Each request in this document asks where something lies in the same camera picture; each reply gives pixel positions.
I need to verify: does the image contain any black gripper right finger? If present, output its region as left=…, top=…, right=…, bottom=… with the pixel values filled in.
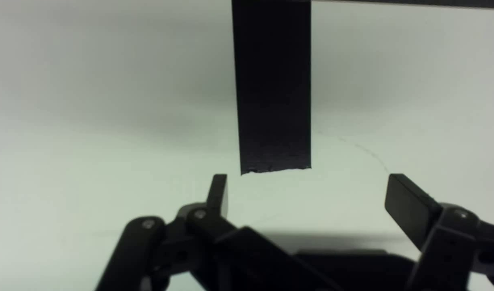
left=384, top=174, right=494, bottom=291

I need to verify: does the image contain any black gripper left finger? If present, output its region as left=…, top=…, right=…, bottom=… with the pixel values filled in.
left=95, top=175, right=334, bottom=291

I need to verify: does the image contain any black tape strip upper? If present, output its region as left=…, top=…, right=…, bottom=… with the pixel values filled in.
left=230, top=0, right=311, bottom=175

